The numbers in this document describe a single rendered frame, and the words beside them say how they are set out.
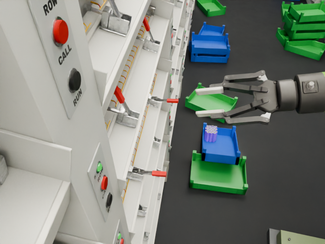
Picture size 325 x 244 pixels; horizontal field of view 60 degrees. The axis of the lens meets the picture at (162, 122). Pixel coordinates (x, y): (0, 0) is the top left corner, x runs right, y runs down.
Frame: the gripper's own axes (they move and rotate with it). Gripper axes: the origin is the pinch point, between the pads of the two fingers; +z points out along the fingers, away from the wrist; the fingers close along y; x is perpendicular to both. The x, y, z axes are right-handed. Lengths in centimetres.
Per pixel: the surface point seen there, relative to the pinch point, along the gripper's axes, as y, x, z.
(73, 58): 13, -52, 4
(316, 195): 22, 104, -42
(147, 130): 5.2, 5.6, 18.5
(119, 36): 1.2, -36.2, 7.9
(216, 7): -174, 197, 13
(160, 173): 18.2, -2.7, 11.8
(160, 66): -21.2, 18.0, 18.9
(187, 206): 28, 81, 23
